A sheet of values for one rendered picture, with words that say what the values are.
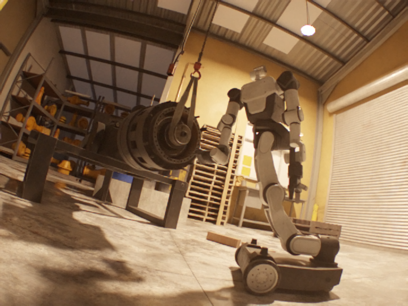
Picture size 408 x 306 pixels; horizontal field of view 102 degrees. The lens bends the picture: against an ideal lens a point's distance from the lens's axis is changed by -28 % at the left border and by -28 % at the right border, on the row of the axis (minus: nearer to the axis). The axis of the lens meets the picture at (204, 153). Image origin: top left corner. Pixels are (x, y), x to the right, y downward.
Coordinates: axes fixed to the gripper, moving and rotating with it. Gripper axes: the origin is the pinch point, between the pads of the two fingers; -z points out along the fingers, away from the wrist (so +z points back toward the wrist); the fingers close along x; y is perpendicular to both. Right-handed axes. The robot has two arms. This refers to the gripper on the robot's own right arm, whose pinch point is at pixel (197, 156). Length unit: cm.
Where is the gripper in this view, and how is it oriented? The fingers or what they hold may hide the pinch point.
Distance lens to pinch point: 161.7
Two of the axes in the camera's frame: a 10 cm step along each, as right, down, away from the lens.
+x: -4.2, -8.5, -3.3
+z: 6.4, -0.2, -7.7
